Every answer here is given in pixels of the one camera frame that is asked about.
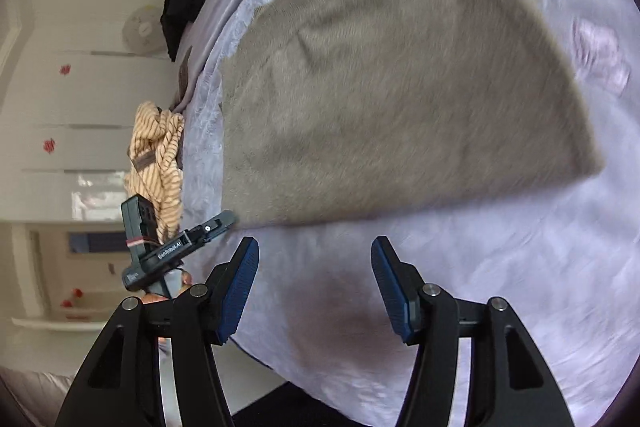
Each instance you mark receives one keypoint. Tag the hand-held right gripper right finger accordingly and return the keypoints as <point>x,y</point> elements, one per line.
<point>395,292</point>

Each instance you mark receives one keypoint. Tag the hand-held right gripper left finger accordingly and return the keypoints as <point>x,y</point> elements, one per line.
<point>240,292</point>

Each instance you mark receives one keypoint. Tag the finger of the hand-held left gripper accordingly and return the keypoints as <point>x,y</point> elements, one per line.
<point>210,227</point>

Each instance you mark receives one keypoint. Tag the grey-green knit sweater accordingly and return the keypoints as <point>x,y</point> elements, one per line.
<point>400,82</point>

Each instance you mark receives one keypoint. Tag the person's left hand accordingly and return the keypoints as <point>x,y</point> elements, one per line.
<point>186,280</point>

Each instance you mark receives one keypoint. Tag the beige striped garment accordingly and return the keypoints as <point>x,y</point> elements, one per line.
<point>160,147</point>

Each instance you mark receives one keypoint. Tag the embossed lavender bed blanket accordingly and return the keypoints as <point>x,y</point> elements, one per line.
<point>500,282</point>

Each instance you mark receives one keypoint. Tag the white shelf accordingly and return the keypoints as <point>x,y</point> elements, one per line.
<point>55,317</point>

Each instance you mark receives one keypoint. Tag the white wardrobe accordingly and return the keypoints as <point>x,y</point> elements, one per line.
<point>75,102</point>

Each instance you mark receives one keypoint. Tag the white round fan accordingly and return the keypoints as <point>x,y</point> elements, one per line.
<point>140,29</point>

